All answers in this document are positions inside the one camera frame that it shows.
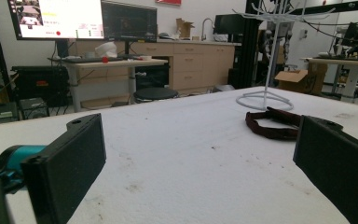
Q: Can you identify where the light wooden desk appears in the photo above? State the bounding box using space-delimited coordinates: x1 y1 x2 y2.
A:
48 55 169 113

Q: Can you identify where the wooden drawer cabinet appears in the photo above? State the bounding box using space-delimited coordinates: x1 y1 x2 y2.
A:
74 39 242 91

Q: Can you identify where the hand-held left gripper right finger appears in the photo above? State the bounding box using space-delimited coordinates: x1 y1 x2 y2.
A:
293 115 358 224

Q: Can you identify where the dark red belt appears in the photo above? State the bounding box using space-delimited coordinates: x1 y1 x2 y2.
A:
245 106 302 141

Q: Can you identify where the chrome sink faucet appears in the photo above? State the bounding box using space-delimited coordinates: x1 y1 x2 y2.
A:
200 17 215 42

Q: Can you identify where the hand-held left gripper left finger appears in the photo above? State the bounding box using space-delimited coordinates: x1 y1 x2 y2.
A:
21 113 107 224

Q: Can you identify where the white workbench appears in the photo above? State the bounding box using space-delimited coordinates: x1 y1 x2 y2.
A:
300 56 358 104

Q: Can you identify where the black metal frame post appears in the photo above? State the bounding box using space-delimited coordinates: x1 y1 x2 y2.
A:
236 0 262 90

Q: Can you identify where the black round stool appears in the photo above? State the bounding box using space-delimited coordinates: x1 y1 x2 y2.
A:
133 87 180 104

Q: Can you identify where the black equipment case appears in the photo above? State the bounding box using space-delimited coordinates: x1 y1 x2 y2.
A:
10 64 71 107

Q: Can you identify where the open cardboard box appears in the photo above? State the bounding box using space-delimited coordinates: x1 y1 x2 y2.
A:
274 63 328 96

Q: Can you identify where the large bright monitor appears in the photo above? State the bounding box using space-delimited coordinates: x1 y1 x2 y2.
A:
7 0 105 41

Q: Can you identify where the small cardboard box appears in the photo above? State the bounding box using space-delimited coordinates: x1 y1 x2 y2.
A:
175 18 196 40

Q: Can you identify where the dark monitor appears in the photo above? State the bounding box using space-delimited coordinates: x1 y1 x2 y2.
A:
101 0 158 43

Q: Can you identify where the black floor box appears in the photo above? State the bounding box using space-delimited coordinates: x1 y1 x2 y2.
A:
0 101 21 127

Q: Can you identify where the white metal rack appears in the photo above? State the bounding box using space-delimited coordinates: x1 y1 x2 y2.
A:
232 0 337 112

